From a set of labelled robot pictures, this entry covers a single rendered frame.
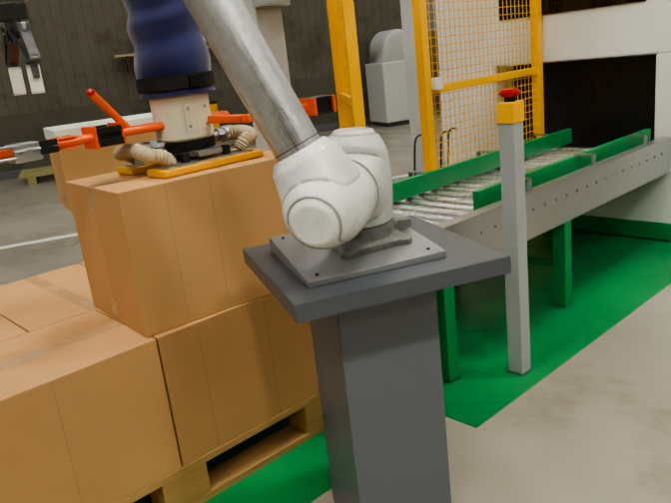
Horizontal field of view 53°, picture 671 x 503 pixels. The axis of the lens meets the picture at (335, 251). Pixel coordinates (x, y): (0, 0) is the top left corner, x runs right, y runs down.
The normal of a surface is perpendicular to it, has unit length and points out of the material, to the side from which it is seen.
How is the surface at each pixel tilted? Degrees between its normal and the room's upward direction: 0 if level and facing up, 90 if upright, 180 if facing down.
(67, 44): 90
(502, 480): 0
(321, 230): 100
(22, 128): 90
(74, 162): 90
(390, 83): 90
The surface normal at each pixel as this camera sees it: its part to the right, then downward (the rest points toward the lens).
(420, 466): 0.33, 0.23
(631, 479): -0.11, -0.95
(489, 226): 0.68, 0.14
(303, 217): -0.19, 0.50
